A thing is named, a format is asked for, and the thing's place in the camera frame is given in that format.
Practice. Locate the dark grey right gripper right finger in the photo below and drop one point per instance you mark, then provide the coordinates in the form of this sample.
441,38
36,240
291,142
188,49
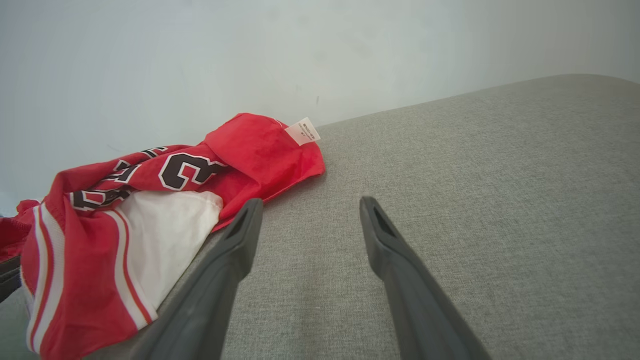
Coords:
415,300

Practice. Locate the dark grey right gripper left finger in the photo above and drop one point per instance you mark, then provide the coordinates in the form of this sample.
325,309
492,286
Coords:
210,290

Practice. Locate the red Bulls basketball jersey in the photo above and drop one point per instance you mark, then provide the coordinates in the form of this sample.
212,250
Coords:
255,155

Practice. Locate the grey fabric sofa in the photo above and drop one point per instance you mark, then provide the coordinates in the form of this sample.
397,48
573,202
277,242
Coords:
475,175

